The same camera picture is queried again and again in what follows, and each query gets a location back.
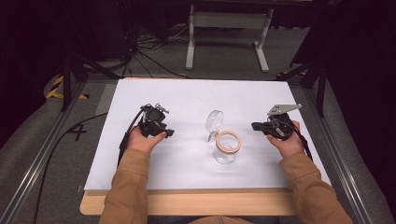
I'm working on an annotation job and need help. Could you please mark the person's left hand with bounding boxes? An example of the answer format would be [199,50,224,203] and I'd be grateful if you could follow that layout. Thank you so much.
[126,125,168,154]

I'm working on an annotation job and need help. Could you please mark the aluminium floor rail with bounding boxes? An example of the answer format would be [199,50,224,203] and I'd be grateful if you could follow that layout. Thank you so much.
[303,88,375,224]
[0,81,87,224]

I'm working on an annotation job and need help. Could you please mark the left hand-held gripper black cable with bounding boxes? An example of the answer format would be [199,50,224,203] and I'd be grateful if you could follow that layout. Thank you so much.
[117,106,148,168]

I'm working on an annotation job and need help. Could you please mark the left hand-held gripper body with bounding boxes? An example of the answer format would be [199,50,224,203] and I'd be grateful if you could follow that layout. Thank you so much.
[138,103,171,138]

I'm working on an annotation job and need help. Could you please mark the person's tan jacket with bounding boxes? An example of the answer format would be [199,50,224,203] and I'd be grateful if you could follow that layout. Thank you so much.
[186,215,254,224]

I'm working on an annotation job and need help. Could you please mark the black tripod stand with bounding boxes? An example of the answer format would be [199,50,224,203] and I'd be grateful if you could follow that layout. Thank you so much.
[60,50,123,112]
[275,54,329,119]

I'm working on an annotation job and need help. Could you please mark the white metal table frame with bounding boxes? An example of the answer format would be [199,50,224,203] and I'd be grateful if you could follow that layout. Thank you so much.
[185,4,275,74]

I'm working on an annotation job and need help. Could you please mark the right hand-held gripper black cable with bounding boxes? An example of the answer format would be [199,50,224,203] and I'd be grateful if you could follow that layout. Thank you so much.
[288,121,314,161]

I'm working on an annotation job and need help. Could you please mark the person's right hand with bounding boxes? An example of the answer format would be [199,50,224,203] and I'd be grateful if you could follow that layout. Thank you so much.
[266,119,306,159]

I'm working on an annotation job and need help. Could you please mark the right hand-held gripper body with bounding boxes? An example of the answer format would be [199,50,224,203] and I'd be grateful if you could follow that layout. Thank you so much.
[263,103,304,142]

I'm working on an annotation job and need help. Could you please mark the black floor cable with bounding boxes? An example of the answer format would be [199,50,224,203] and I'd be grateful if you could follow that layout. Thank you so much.
[32,112,108,224]

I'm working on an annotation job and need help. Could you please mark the yellow black floor tape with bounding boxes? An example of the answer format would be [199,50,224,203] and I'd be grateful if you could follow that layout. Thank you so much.
[45,75,91,101]

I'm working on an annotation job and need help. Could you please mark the hand-held gripper black cable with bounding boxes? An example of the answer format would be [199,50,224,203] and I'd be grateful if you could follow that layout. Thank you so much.
[288,121,314,161]
[117,106,148,168]

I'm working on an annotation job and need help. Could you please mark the bundle of black floor cables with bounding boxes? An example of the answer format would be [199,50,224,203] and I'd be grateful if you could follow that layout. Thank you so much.
[122,22,192,79]

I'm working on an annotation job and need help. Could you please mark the glass jar with hinged lid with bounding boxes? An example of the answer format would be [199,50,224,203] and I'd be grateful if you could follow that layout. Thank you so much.
[205,109,243,165]

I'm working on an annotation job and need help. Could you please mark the white table sheet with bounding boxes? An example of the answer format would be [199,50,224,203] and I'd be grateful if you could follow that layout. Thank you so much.
[83,77,332,191]

